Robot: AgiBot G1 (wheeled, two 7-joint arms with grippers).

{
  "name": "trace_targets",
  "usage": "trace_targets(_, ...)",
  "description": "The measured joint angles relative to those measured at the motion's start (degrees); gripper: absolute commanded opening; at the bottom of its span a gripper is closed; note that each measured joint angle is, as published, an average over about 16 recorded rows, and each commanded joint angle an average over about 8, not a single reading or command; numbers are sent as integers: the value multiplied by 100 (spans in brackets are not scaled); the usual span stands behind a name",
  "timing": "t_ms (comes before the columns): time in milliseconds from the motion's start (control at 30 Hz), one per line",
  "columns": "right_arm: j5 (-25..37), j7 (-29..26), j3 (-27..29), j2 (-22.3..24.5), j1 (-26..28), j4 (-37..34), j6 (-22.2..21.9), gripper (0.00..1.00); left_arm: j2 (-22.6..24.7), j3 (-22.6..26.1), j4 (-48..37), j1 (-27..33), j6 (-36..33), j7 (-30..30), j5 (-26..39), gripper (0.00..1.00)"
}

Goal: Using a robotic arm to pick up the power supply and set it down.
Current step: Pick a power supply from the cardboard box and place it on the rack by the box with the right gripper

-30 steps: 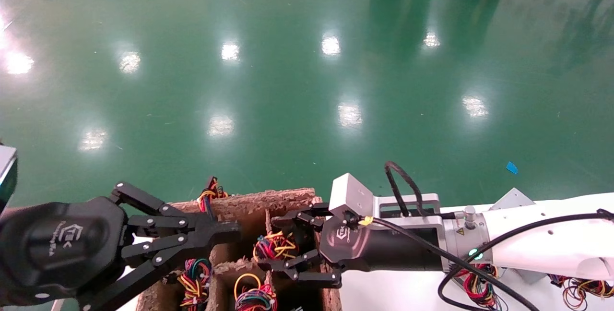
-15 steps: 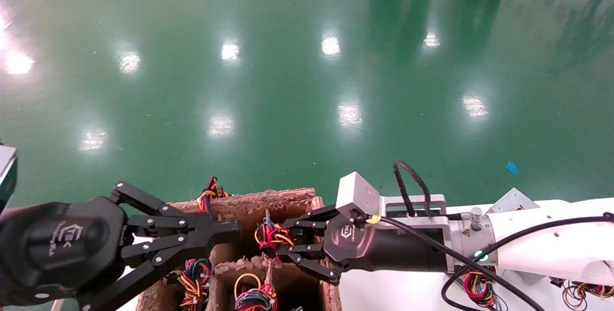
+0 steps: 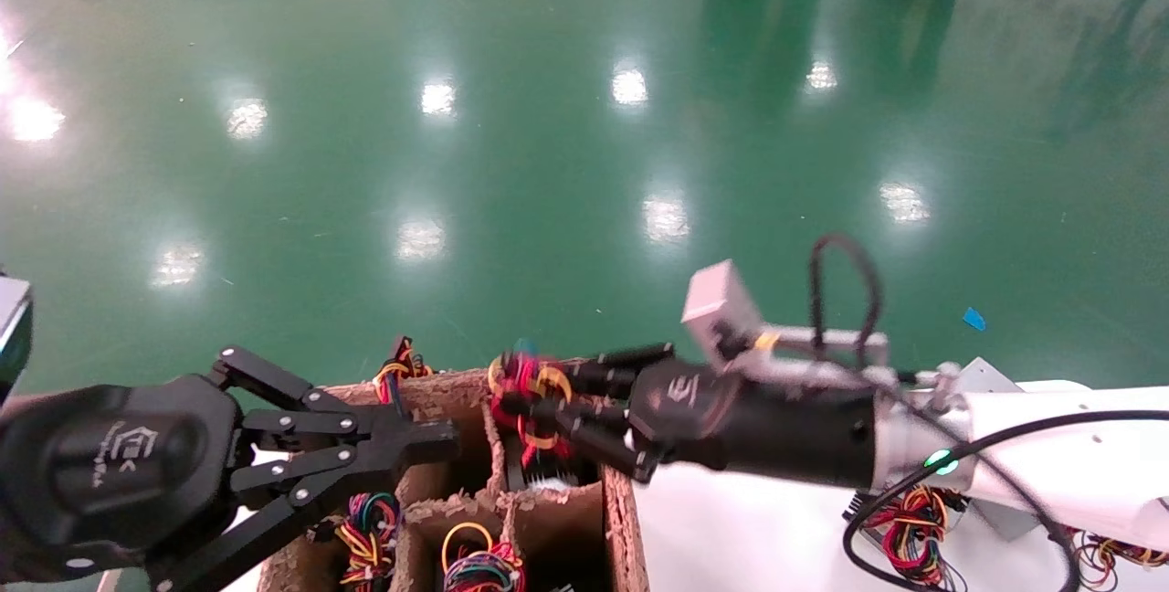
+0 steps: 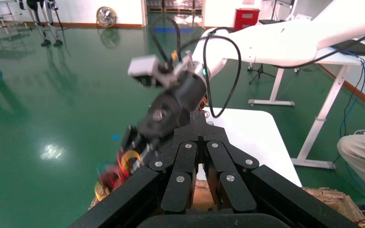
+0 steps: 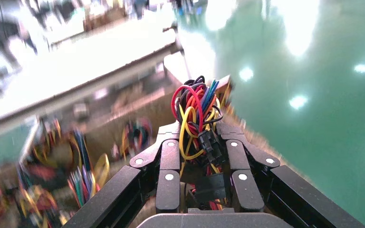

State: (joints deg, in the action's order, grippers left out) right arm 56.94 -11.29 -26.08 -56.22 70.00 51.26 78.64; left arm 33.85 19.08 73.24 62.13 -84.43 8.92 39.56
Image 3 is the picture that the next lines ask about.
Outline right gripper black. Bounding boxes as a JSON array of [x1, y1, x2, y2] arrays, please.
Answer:
[[498, 344, 878, 491]]

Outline black camera cable loop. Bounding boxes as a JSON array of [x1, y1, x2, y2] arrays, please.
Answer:
[[808, 234, 914, 383]]

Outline wire harness with yellow loop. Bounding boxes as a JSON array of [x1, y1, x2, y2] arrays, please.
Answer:
[[441, 522, 528, 592]]

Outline multicolour wire harness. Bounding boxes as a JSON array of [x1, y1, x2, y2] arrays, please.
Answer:
[[373, 336, 435, 403], [333, 492, 403, 589]]

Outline cardboard divider box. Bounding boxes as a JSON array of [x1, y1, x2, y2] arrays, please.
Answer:
[[258, 359, 649, 592]]

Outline power supply wire bundle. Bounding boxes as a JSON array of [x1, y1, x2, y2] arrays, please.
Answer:
[[1069, 526, 1169, 575]]

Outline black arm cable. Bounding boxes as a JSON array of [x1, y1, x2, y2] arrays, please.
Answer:
[[842, 409, 1169, 592]]

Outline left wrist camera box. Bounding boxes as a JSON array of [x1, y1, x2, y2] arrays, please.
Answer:
[[0, 277, 35, 401]]

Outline power supply red-yellow wires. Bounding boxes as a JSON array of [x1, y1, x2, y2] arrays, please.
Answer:
[[487, 341, 578, 491]]

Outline right wrist camera box silver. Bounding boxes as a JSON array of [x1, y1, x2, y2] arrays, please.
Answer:
[[680, 260, 766, 363]]

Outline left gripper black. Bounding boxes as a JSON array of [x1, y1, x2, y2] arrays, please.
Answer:
[[0, 345, 458, 592]]

